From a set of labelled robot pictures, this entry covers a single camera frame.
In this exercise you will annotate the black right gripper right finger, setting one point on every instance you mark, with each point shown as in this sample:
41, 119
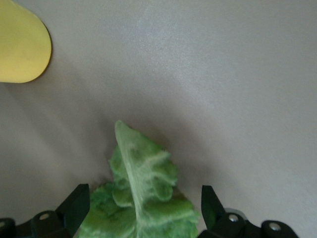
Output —
223, 228

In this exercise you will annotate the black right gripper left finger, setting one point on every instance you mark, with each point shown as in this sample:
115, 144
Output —
62, 220

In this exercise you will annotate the green lettuce leaf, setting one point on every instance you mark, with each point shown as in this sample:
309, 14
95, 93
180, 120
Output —
143, 198

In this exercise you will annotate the yellow squeeze bottle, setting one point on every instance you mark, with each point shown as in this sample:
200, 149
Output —
22, 44

